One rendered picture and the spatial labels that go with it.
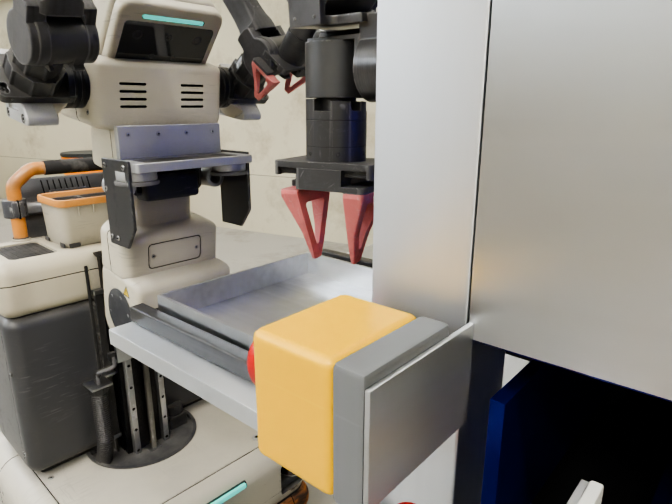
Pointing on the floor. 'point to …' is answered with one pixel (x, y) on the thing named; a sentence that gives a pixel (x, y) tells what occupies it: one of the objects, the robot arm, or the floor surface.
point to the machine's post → (434, 205)
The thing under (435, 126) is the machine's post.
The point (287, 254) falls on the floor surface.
